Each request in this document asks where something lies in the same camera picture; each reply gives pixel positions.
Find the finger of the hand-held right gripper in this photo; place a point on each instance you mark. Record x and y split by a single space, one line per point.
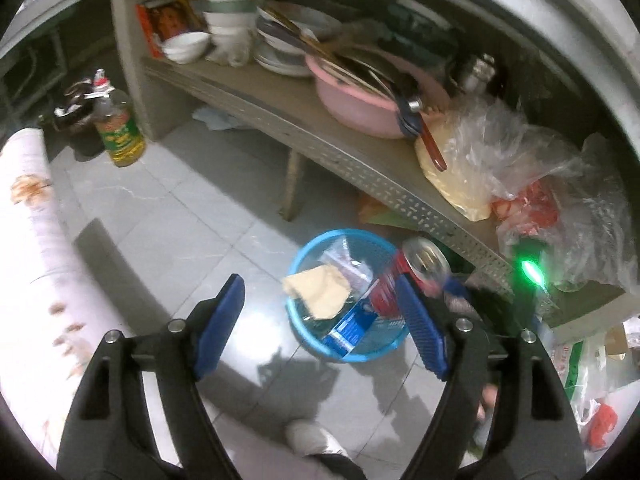
456 287

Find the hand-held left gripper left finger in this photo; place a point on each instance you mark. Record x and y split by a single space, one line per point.
220 325

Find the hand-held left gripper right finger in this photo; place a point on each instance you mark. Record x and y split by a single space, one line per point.
420 325

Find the red drink can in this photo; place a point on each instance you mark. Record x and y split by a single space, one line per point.
425 260

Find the blue plastic mesh basket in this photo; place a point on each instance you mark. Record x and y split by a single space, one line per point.
305 330

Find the clear plastic zip bag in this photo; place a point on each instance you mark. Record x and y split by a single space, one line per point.
350 265

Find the beige paper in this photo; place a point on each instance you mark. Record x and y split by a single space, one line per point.
315 292

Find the person's right hand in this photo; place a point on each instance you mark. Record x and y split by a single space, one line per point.
488 401

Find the white green printed bag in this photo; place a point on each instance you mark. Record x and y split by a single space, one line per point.
575 360

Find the clear bag of yellow food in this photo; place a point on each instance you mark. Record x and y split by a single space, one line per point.
460 185

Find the orange green plastic bag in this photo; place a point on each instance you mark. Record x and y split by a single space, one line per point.
380 210

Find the clear plastic bags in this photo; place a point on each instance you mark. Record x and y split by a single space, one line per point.
600 230

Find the person's white shoe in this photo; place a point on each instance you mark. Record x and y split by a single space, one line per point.
312 437

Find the wooden shelf leg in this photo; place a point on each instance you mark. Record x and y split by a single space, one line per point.
292 185

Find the person's black pants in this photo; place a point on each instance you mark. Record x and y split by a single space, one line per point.
340 467

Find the perforated metal shelf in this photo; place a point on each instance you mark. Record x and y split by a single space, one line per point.
320 135

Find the crumpled white plastic bag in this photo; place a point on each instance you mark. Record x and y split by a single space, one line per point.
215 117

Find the pink plastic basin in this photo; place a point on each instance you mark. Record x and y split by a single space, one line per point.
350 105

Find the cooking oil bottle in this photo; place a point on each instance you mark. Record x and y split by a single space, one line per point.
120 135

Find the metal lidded jar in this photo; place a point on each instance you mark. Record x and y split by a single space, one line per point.
477 72

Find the dark ceramic jar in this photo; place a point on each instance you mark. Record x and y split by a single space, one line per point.
75 110

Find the stack of plates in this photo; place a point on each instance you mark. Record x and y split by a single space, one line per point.
280 60

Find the white bowl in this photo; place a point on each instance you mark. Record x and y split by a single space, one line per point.
185 47

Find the red cardboard box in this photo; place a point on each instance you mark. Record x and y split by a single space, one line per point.
165 25

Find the stack of white bowls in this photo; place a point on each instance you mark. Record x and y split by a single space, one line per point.
230 15

